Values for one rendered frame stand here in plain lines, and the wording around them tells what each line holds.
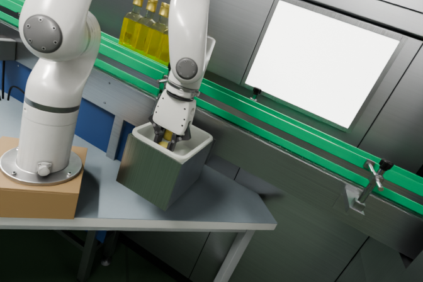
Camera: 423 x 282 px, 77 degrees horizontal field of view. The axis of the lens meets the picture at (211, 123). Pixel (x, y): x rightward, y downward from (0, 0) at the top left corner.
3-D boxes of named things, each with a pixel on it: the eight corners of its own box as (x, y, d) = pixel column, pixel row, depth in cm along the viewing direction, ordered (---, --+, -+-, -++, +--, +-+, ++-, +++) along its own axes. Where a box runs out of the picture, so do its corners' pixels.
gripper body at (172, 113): (204, 96, 71) (191, 132, 75) (172, 81, 74) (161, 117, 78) (192, 101, 64) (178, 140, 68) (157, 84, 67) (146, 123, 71)
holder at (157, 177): (204, 172, 96) (219, 135, 91) (165, 211, 71) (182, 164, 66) (165, 150, 100) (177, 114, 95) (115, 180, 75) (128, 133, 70)
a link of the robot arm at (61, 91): (12, 102, 59) (24, -9, 52) (50, 83, 76) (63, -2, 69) (69, 117, 62) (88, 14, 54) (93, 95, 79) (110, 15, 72)
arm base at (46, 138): (84, 186, 70) (98, 124, 64) (-8, 187, 60) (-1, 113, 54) (78, 148, 85) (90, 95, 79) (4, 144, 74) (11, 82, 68)
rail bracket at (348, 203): (346, 211, 82) (388, 151, 74) (353, 246, 67) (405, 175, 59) (331, 204, 84) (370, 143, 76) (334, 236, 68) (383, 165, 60)
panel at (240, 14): (349, 131, 95) (405, 38, 83) (350, 134, 92) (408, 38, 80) (146, 42, 117) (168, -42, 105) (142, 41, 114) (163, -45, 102)
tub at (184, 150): (206, 158, 88) (216, 136, 85) (174, 188, 68) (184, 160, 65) (163, 135, 93) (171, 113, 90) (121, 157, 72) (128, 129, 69)
